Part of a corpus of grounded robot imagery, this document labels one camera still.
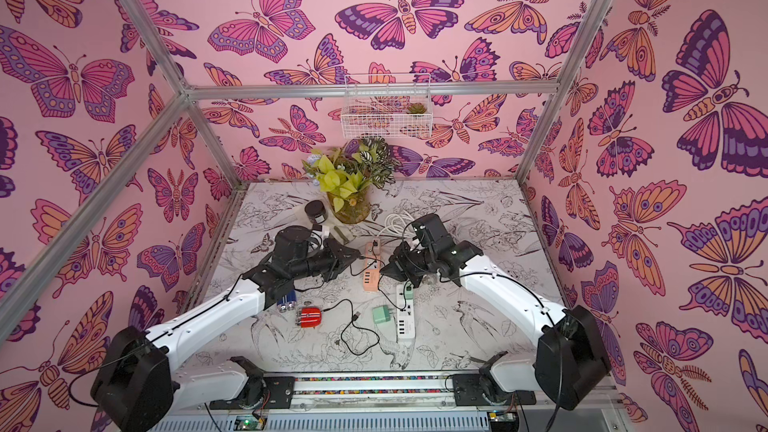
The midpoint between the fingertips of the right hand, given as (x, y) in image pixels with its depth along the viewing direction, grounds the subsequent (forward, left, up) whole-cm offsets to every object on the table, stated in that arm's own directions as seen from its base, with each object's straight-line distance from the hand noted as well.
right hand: (379, 265), depth 76 cm
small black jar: (+28, +24, -13) cm, 40 cm away
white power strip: (-6, -7, -16) cm, 18 cm away
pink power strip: (+8, +4, -15) cm, 17 cm away
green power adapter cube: (-1, -8, -12) cm, 15 cm away
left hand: (+3, +4, +1) cm, 5 cm away
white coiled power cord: (+26, -5, -17) cm, 32 cm away
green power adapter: (-6, 0, -17) cm, 18 cm away
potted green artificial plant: (+28, +11, +5) cm, 31 cm away
